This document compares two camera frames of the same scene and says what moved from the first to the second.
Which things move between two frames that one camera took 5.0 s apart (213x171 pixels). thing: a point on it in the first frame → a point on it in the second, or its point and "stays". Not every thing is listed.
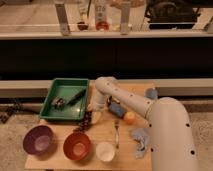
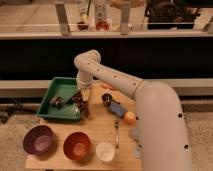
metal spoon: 116,125 stays
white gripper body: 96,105 → 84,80
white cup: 105,151 stays
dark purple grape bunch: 86,120 → 81,103
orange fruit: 129,118 stays
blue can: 117,109 stays
